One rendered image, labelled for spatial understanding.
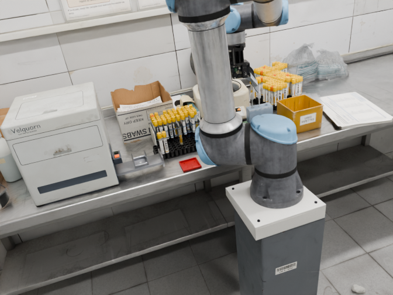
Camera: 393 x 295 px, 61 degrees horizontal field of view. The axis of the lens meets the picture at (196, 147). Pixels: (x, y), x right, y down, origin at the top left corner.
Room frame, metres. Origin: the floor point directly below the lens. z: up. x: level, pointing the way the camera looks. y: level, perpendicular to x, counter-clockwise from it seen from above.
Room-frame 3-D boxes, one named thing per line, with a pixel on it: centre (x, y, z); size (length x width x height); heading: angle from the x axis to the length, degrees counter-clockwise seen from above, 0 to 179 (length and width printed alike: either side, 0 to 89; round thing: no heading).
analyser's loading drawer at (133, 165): (1.01, 0.23, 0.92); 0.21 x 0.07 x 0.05; 104
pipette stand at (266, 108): (1.23, -0.28, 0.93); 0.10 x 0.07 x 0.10; 99
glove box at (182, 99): (1.44, 0.04, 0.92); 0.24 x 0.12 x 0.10; 14
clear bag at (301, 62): (1.74, -0.60, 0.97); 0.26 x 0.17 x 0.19; 118
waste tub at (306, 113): (1.22, -0.43, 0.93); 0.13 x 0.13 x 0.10; 13
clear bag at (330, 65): (1.75, -0.78, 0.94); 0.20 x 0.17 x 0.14; 79
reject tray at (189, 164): (1.02, 0.03, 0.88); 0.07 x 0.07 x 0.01; 14
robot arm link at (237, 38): (1.21, -0.19, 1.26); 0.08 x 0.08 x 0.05
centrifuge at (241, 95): (1.44, -0.14, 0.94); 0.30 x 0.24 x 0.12; 5
